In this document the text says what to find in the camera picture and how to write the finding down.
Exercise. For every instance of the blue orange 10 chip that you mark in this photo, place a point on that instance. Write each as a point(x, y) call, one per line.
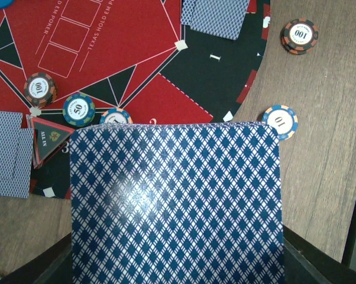
point(116, 116)

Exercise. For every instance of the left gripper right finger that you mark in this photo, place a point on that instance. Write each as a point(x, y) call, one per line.
point(304, 263)

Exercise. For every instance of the round red black poker mat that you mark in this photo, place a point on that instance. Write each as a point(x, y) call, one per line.
point(134, 55)

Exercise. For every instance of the face down card bottom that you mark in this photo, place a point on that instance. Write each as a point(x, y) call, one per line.
point(217, 18)

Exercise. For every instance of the brown red 100 chip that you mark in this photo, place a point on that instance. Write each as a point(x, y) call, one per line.
point(40, 90)

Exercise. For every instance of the triangular all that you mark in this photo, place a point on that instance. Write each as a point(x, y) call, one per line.
point(49, 137)

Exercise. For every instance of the face down card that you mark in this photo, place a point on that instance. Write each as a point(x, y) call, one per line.
point(10, 124)
point(217, 18)

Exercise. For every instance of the blue small blind button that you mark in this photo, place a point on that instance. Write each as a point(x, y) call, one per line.
point(5, 3)

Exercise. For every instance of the green blue 50 chip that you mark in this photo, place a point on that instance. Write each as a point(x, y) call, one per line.
point(79, 110)

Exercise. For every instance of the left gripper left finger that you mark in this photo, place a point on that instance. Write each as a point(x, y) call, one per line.
point(52, 266)

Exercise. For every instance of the blue backed card deck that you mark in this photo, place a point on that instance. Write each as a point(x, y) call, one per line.
point(191, 203)

